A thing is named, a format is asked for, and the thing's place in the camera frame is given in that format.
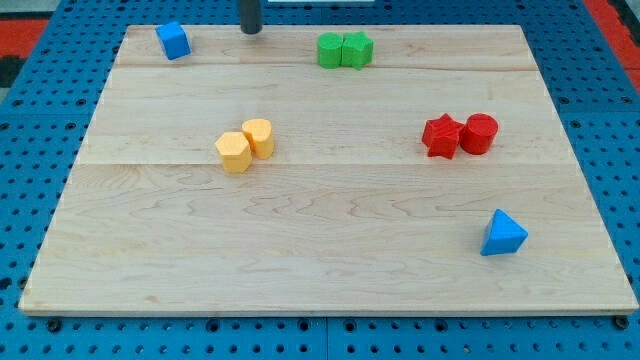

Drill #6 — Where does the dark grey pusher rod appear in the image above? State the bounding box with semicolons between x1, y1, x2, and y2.
237;0;263;35

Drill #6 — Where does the yellow hexagon block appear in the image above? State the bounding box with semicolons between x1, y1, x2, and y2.
215;132;253;173

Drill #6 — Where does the light wooden board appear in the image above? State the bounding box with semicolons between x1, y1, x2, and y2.
19;25;638;317

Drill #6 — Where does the green cylinder block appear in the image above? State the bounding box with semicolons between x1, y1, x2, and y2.
316;32;343;69

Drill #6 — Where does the blue cube block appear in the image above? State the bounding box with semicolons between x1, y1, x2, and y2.
155;21;191;61

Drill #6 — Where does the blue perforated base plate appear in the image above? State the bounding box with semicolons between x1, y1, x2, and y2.
1;1;639;359

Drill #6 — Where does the yellow heart block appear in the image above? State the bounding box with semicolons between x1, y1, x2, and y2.
242;118;275;159

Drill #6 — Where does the green star block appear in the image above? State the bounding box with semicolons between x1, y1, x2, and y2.
341;31;374;70

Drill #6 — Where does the blue triangle block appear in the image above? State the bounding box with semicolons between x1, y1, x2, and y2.
480;209;528;256

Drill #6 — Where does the red star block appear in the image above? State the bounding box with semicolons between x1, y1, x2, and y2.
422;113;465;160

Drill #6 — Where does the red cylinder block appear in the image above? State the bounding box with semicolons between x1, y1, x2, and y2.
460;113;499;155

